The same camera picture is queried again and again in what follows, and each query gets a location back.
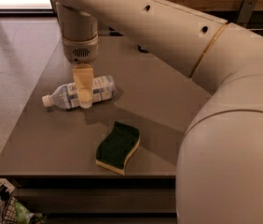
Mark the right metal bracket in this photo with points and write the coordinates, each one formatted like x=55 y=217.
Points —
x=245 y=12

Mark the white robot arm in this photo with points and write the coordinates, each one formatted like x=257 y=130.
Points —
x=219 y=170

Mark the clear plastic water bottle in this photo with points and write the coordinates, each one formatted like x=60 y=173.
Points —
x=65 y=96

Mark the grey table drawer front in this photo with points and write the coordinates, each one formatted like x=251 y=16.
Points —
x=90 y=201

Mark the wire basket with green bag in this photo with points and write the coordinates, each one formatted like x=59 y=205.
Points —
x=16 y=213

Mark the green yellow sponge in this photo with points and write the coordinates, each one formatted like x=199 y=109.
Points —
x=118 y=147

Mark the blue soda can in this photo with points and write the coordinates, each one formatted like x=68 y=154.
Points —
x=140 y=49

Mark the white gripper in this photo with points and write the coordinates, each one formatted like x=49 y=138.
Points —
x=81 y=50

